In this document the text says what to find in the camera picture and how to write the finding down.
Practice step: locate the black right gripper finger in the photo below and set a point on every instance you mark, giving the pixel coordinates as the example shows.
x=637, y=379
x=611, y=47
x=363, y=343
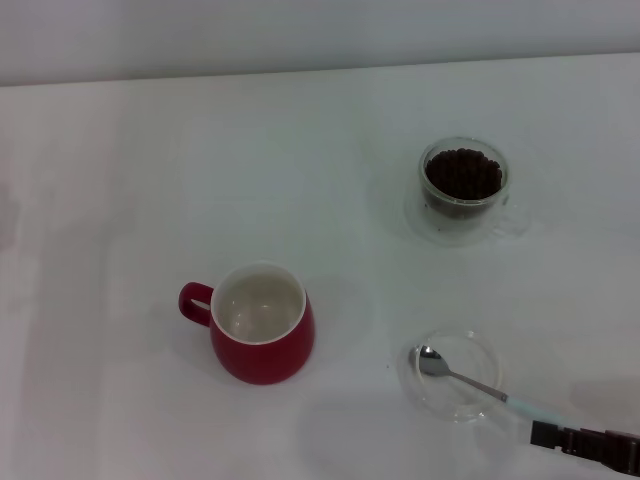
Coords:
x=590, y=447

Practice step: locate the red ceramic mug white inside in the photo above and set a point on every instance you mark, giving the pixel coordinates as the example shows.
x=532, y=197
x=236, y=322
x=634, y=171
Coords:
x=260, y=362

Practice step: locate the dark roasted coffee beans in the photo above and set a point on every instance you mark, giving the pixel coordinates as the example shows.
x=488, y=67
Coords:
x=462, y=172

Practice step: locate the clear round glass dish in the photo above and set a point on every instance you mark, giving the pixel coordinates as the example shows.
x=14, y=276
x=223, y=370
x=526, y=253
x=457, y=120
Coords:
x=440, y=400

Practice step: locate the clear double-wall glass cup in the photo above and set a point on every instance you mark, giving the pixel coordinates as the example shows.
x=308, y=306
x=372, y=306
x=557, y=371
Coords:
x=425, y=225

